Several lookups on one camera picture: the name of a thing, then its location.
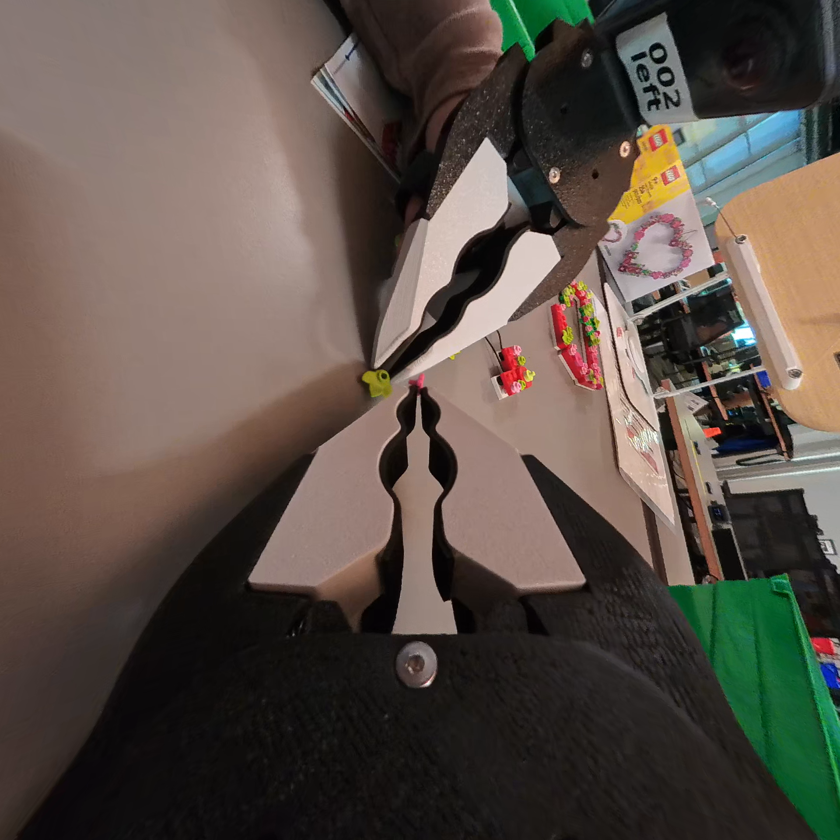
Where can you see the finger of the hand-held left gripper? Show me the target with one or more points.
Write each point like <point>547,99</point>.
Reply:
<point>505,282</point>
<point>453,210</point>

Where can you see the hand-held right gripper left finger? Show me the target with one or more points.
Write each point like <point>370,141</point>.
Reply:
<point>328,525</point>

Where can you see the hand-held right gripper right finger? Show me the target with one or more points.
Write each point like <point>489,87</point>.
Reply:
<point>505,525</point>

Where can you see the lime lego leaf piece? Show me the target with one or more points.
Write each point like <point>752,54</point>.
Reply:
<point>376,382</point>

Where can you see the person's left forearm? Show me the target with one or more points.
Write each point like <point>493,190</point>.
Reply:
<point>426,46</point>

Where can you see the red lego heart build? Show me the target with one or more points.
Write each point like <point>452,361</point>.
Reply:
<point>563,328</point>

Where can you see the small red lego assembly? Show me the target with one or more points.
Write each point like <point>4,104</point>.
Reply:
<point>508,377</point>

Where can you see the lego set box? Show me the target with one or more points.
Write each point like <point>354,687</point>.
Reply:
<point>656,197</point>

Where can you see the lego instruction booklet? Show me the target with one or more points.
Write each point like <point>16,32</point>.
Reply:
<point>354,85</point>

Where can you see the person's left hand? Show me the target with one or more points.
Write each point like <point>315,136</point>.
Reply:
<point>443,121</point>

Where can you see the green plastic bin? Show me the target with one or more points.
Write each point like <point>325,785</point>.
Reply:
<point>525,19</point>
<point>741,656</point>

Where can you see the white printed board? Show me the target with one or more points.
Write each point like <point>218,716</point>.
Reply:
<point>640,446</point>

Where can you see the white bar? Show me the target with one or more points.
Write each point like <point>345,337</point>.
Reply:
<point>761,308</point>

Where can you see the black cabinet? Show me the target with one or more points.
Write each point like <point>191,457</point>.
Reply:
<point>774,531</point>

